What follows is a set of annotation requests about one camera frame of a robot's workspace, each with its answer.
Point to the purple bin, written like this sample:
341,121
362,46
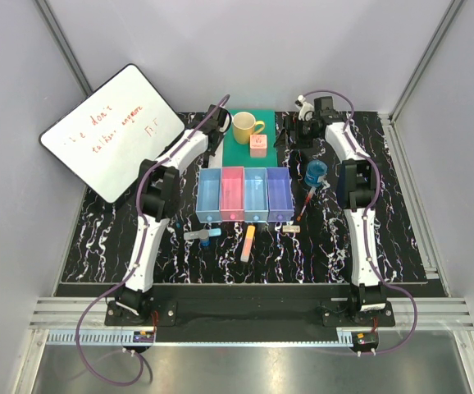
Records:
281,208

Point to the black marble pattern mat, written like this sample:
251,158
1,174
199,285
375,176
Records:
100,249

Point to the grey marker with blue cap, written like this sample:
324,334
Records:
203,234

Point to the yellow mug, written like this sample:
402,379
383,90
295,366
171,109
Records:
245,124

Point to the sky blue bin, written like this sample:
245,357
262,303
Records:
256,207

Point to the red pen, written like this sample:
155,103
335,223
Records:
306,201

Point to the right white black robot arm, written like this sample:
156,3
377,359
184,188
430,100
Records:
357,192

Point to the green book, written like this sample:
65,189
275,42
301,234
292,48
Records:
238,155

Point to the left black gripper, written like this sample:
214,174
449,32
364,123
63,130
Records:
211,151

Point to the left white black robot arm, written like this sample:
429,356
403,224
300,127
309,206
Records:
157,200

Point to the pink bin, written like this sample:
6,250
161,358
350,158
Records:
232,194

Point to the pink cube box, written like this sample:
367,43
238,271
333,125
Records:
258,146

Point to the light blue bin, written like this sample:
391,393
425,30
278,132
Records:
208,207

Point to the orange pink highlighter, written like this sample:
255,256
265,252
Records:
248,242

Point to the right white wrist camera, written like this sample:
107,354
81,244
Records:
306,109

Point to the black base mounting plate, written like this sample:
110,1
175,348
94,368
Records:
326,304

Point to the blue ink bottle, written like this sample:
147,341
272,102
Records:
315,173

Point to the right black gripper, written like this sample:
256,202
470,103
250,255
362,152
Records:
293,125

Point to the small white eraser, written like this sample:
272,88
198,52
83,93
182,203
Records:
291,229

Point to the white dry-erase board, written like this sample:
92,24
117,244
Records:
105,138

